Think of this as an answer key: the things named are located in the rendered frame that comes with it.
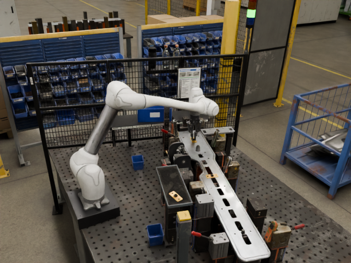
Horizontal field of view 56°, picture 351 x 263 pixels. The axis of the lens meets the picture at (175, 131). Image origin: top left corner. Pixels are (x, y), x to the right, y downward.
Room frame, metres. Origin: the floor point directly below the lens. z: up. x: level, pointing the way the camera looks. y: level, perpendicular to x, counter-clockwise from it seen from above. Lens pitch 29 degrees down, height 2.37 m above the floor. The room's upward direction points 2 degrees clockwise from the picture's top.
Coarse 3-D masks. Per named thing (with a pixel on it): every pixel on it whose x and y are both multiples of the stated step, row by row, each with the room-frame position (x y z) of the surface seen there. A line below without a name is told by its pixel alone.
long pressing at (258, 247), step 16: (192, 144) 2.26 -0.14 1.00; (208, 144) 2.27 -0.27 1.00; (192, 160) 2.05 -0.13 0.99; (208, 160) 2.04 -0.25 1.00; (224, 176) 1.85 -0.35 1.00; (208, 192) 1.66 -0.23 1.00; (224, 192) 1.67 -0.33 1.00; (224, 208) 1.52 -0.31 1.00; (240, 208) 1.52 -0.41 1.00; (224, 224) 1.38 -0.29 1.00; (240, 240) 1.27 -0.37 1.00; (256, 240) 1.28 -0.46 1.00; (240, 256) 1.16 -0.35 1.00; (256, 256) 1.17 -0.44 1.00
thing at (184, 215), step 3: (177, 213) 1.30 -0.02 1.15; (180, 213) 1.29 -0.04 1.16; (183, 213) 1.29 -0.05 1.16; (186, 213) 1.29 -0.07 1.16; (180, 216) 1.27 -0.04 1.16; (183, 216) 1.28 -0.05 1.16; (186, 216) 1.28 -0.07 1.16; (189, 216) 1.28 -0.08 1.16; (180, 219) 1.25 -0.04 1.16; (183, 219) 1.25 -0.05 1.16; (186, 219) 1.26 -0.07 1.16; (189, 219) 1.26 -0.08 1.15
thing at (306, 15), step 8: (304, 0) 12.35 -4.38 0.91; (312, 0) 12.56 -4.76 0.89; (320, 0) 12.77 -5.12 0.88; (328, 0) 13.00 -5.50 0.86; (336, 0) 13.22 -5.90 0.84; (304, 8) 12.39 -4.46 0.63; (312, 8) 12.61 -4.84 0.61; (320, 8) 12.82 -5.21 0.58; (328, 8) 13.04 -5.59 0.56; (336, 8) 13.29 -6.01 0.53; (304, 16) 12.43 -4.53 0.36; (312, 16) 12.66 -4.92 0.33; (320, 16) 12.87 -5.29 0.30; (328, 16) 13.10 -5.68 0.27; (336, 16) 13.34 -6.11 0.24; (304, 24) 12.52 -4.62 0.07; (312, 24) 12.75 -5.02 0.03; (320, 24) 12.97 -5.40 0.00
